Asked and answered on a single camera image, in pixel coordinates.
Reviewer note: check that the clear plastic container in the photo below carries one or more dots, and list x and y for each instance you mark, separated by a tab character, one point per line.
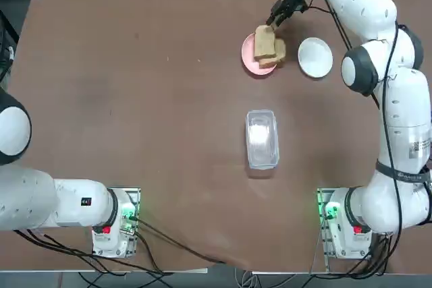
262	139

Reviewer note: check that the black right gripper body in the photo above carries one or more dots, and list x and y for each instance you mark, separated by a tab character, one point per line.
293	3

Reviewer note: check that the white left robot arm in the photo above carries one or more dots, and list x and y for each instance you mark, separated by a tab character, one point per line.
33	200

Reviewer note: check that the brown bread slice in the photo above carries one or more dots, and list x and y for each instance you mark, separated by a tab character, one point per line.
281	52
264	43

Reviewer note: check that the pink round plate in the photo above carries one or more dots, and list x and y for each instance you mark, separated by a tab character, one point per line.
248	55

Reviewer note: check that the white round plate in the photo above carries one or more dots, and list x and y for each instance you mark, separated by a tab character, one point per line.
315	57

